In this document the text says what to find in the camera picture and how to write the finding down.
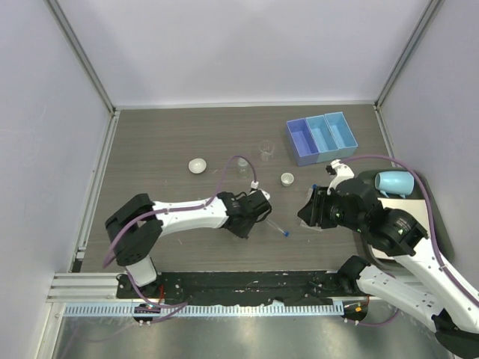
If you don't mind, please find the white paper sheet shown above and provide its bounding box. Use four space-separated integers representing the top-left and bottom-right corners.
367 197 430 262

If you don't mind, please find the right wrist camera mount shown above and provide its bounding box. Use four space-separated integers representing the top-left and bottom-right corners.
326 159 355 195

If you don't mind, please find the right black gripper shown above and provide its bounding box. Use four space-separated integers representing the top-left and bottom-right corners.
297 185 364 232

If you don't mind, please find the light blue right bin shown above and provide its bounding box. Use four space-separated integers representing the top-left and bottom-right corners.
325 112 358 158

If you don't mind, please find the dark green tray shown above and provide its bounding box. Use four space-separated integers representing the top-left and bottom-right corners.
357 168 454 269

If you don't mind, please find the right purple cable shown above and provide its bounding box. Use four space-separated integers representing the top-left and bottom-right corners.
340 154 479 325

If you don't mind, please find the small white crucible cup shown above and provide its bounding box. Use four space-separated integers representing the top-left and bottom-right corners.
280 172 295 187

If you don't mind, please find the white ceramic bowl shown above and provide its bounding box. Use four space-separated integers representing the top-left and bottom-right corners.
188 158 207 174

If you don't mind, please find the slotted cable duct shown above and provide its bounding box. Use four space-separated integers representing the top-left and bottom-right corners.
64 301 344 318

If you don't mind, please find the light blue bin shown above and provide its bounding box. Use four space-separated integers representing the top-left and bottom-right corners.
306 115 338 162
325 112 358 158

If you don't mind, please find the light blue middle bin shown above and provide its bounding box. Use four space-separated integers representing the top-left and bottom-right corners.
306 115 338 162

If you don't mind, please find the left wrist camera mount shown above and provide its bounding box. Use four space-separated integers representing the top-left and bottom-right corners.
249 180 270 200

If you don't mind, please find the small glass bottle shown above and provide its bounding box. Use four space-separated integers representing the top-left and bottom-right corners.
237 157 250 179

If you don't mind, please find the purple-blue plastic bin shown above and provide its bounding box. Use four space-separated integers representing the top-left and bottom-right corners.
285 118 319 167

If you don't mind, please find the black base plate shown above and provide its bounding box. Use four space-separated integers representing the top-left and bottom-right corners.
139 271 365 307

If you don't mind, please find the light blue mug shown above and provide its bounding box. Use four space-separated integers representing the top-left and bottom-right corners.
374 171 415 198

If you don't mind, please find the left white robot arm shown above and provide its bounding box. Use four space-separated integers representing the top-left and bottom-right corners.
105 189 272 298

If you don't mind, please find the glass beaker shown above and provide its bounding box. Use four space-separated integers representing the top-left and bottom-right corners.
259 140 275 162

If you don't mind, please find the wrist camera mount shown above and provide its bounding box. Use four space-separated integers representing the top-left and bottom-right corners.
326 159 355 195
249 180 270 200

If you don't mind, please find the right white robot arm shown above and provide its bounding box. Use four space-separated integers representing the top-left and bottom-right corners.
298 178 478 358

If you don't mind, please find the clear plastic tube rack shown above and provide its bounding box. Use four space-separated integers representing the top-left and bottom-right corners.
299 187 323 232

